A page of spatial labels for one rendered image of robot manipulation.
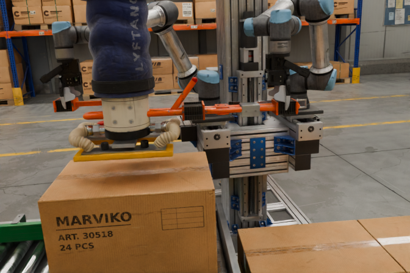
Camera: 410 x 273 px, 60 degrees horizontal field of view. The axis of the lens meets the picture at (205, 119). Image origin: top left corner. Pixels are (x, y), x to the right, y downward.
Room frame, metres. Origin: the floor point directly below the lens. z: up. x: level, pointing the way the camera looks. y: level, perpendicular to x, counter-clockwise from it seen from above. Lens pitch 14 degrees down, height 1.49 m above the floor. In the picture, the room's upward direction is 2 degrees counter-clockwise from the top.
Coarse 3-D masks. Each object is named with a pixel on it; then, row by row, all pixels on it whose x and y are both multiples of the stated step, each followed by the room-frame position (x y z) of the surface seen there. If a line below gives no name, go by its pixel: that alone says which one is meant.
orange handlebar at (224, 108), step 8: (80, 104) 1.54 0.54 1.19; (88, 104) 1.54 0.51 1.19; (96, 104) 1.55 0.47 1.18; (216, 104) 1.35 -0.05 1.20; (224, 104) 1.34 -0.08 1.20; (264, 104) 1.35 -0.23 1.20; (272, 104) 1.35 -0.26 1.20; (88, 112) 1.31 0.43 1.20; (96, 112) 1.31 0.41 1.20; (152, 112) 1.28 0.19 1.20; (160, 112) 1.29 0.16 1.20; (168, 112) 1.29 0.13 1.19; (176, 112) 1.29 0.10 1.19; (208, 112) 1.29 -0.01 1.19; (216, 112) 1.30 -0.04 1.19; (224, 112) 1.30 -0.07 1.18; (232, 112) 1.30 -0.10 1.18
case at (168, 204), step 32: (128, 160) 1.46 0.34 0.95; (160, 160) 1.44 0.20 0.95; (192, 160) 1.43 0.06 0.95; (64, 192) 1.16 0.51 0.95; (96, 192) 1.15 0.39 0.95; (128, 192) 1.14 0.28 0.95; (160, 192) 1.13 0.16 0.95; (192, 192) 1.14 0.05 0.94; (64, 224) 1.11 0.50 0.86; (96, 224) 1.11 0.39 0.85; (128, 224) 1.12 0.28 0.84; (160, 224) 1.13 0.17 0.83; (192, 224) 1.14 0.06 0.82; (64, 256) 1.10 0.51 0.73; (96, 256) 1.11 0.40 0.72; (128, 256) 1.12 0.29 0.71; (160, 256) 1.13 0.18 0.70; (192, 256) 1.14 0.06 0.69
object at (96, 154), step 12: (108, 144) 1.20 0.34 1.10; (144, 144) 1.20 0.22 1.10; (168, 144) 1.25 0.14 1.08; (84, 156) 1.16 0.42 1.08; (96, 156) 1.16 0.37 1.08; (108, 156) 1.16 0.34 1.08; (120, 156) 1.16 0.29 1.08; (132, 156) 1.16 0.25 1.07; (144, 156) 1.16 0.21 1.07; (156, 156) 1.17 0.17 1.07; (168, 156) 1.17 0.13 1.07
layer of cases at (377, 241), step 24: (408, 216) 1.60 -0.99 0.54; (240, 240) 1.45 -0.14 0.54; (264, 240) 1.44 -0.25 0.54; (288, 240) 1.43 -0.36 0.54; (312, 240) 1.43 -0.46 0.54; (336, 240) 1.42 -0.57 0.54; (360, 240) 1.41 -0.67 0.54; (384, 240) 1.41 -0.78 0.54; (408, 240) 1.40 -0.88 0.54; (240, 264) 1.46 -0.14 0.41; (264, 264) 1.27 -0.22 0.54; (288, 264) 1.26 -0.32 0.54; (312, 264) 1.26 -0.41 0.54; (336, 264) 1.25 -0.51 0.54; (360, 264) 1.25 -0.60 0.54; (384, 264) 1.24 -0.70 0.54; (408, 264) 1.23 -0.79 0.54
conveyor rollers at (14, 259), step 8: (216, 224) 1.60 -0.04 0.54; (32, 240) 1.54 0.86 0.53; (40, 240) 1.51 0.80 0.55; (0, 248) 1.45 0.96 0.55; (8, 248) 1.48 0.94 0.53; (16, 248) 1.45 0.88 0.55; (24, 248) 1.46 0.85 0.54; (40, 248) 1.44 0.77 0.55; (0, 256) 1.41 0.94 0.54; (16, 256) 1.39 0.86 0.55; (32, 256) 1.38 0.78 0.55; (40, 256) 1.40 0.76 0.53; (8, 264) 1.33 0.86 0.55; (16, 264) 1.36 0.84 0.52; (24, 264) 1.33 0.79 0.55; (32, 264) 1.33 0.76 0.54; (224, 264) 1.28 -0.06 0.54; (0, 272) 1.28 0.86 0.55; (8, 272) 1.29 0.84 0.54; (24, 272) 1.27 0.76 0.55; (32, 272) 1.31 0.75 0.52; (48, 272) 1.27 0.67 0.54; (224, 272) 1.22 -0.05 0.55
